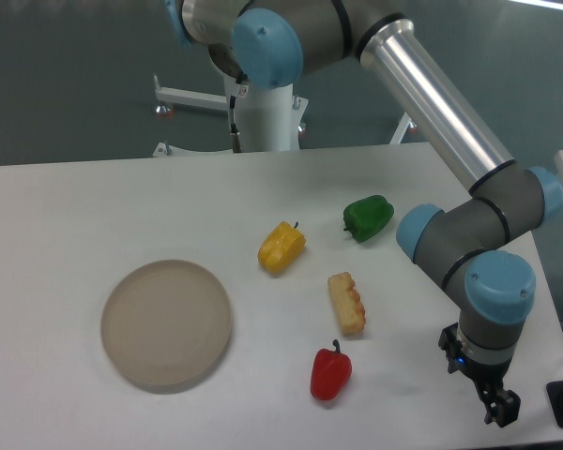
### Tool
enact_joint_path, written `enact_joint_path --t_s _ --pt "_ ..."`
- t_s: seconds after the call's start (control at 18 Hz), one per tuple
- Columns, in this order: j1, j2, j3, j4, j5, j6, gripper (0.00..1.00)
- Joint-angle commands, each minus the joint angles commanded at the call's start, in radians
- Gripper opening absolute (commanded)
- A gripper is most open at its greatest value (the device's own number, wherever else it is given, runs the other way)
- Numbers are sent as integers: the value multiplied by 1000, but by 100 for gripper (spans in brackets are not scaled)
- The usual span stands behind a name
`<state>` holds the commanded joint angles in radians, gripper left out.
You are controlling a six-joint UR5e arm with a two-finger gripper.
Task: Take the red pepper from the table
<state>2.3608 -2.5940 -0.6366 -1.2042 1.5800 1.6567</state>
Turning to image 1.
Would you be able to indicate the yellow toy waffle piece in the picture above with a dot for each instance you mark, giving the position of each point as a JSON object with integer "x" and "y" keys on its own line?
{"x": 349, "y": 310}

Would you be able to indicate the green toy bell pepper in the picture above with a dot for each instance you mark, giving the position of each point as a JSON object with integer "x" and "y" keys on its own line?
{"x": 367, "y": 217}

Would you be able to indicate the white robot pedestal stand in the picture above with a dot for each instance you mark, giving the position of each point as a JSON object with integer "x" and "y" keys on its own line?
{"x": 259, "y": 120}

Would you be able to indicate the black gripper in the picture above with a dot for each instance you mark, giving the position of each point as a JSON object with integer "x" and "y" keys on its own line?
{"x": 486, "y": 368}

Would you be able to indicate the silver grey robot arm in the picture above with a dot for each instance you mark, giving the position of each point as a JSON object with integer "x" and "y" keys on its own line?
{"x": 264, "y": 47}

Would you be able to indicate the beige round plate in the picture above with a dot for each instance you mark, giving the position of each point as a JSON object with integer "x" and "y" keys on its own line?
{"x": 166, "y": 325}

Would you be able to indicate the yellow toy bell pepper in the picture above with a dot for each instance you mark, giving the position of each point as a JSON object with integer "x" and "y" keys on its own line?
{"x": 282, "y": 246}

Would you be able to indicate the red toy bell pepper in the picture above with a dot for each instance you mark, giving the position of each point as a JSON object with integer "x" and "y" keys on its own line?
{"x": 331, "y": 371}

